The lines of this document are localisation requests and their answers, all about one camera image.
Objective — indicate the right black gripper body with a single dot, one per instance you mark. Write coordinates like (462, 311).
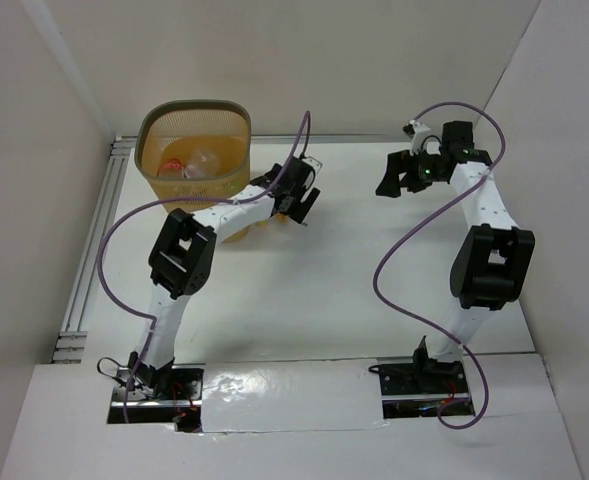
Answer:
(429, 165)

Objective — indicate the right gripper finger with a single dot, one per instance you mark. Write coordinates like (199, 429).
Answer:
(418, 181)
(390, 185)

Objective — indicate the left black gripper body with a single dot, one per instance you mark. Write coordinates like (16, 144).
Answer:
(299, 201)

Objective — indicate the clear bottle orange cap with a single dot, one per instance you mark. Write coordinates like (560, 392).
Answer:
(278, 218)

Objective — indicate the green plastic bottle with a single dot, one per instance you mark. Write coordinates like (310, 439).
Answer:
(233, 187)

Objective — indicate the red cap cola bottle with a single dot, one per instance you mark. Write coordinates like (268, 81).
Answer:
(171, 169)

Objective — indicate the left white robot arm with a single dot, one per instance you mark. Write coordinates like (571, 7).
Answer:
(182, 256)

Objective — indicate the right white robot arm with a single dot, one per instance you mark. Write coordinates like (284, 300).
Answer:
(490, 267)

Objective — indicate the yellow mesh waste bin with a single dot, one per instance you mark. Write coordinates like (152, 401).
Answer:
(195, 148)

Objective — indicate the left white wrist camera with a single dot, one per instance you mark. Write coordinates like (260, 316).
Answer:
(315, 167)

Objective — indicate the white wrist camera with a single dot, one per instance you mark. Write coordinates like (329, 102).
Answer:
(418, 134)
(315, 167)

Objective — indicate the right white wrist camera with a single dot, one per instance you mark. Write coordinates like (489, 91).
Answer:
(418, 134)

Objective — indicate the aluminium frame rail back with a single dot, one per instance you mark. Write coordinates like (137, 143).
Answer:
(332, 138)

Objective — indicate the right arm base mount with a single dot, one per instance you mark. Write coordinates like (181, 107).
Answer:
(421, 386)

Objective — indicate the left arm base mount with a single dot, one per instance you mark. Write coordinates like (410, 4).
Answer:
(178, 404)

